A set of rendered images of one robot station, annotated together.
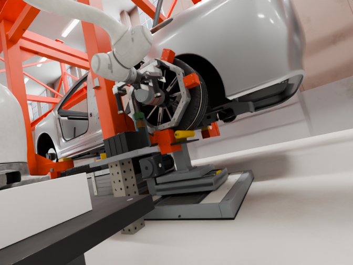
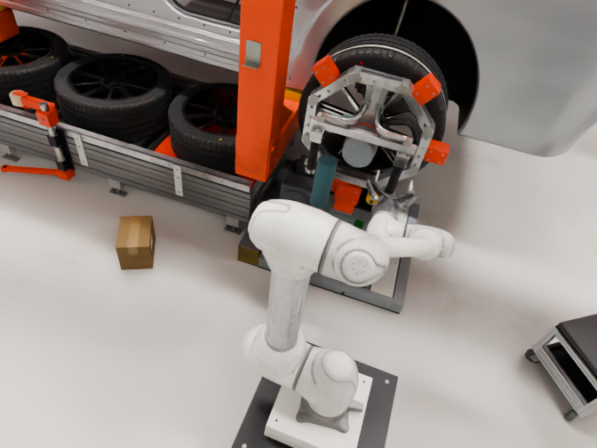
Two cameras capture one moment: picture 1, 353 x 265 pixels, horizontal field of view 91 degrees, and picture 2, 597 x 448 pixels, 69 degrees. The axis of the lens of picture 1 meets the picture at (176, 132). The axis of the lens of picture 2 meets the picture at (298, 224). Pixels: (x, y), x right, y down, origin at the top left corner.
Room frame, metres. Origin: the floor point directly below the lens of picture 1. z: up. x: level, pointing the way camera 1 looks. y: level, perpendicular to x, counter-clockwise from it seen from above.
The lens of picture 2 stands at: (-0.15, 0.86, 1.89)
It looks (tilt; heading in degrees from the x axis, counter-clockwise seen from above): 45 degrees down; 340
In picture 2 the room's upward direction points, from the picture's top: 11 degrees clockwise
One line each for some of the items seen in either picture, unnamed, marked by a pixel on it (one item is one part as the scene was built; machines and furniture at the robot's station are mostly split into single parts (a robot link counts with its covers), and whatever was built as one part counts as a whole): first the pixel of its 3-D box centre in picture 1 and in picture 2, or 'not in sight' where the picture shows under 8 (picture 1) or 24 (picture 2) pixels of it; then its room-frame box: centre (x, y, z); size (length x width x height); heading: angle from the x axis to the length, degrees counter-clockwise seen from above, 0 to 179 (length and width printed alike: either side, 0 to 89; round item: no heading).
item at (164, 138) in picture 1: (169, 141); (349, 189); (1.36, 0.07, 0.48); 0.16 x 0.12 x 0.17; 150
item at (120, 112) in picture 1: (118, 103); (313, 156); (1.21, 0.35, 0.83); 0.04 x 0.04 x 0.16
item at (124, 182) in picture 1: (126, 194); not in sight; (1.08, 0.39, 0.21); 0.10 x 0.10 x 0.42; 60
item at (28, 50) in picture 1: (92, 73); not in sight; (3.65, 1.52, 2.54); 2.58 x 0.12 x 0.42; 150
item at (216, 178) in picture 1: (192, 181); not in sight; (1.45, -0.03, 0.13); 0.50 x 0.36 x 0.10; 60
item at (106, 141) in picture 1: (124, 143); not in sight; (1.05, 0.33, 0.51); 0.20 x 0.14 x 0.13; 59
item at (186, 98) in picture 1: (156, 97); (365, 132); (1.33, 0.09, 0.85); 0.54 x 0.07 x 0.54; 60
